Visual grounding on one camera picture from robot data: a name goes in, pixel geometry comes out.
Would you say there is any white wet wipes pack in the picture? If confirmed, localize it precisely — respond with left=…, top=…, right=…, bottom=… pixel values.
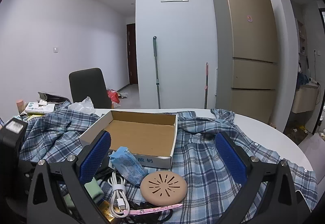
left=25, top=102, right=55, bottom=115

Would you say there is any dark wooden door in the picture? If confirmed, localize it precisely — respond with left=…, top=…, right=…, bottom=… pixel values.
left=127, top=23, right=138, bottom=84

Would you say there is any clear plastic bag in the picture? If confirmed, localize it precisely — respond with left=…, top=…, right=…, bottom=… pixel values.
left=68, top=97, right=95, bottom=115

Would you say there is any round tan perforated disc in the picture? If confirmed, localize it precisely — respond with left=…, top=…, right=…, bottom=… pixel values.
left=140, top=171, right=188, bottom=206

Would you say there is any red plastic bag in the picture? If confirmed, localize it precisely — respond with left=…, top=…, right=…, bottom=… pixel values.
left=107, top=89, right=119, bottom=104

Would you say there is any dark office chair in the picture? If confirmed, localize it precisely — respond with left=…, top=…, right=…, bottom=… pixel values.
left=69, top=68, right=112, bottom=109

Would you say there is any blue plaid shirt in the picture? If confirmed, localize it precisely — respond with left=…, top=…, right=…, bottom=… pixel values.
left=19, top=100, right=319, bottom=224

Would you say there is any green mop handle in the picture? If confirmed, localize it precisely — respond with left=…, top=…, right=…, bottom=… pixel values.
left=153, top=36, right=161, bottom=109

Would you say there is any white coiled charging cable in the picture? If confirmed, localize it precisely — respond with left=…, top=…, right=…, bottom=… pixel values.
left=107, top=170, right=131, bottom=219

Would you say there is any open cardboard box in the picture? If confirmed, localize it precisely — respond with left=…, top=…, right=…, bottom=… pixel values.
left=79, top=110, right=179, bottom=169

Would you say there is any gold refrigerator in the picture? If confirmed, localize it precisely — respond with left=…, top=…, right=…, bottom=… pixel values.
left=213, top=0, right=279, bottom=123

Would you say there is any green pouch with snap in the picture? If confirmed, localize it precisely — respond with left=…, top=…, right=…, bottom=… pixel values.
left=63, top=178, right=104, bottom=209

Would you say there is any beige cabinet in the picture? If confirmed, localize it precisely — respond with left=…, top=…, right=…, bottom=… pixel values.
left=291, top=84, right=319, bottom=114

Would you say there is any yellow blue card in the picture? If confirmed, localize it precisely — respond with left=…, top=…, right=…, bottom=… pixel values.
left=98, top=200, right=117, bottom=224

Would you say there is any blue tissue pack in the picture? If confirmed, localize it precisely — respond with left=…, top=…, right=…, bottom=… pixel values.
left=110, top=146, right=148, bottom=186

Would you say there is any pink cup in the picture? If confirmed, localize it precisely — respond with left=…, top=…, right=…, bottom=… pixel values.
left=16, top=99, right=25, bottom=114

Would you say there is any pink strap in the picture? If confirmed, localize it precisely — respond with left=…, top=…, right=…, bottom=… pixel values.
left=124, top=203, right=184, bottom=216

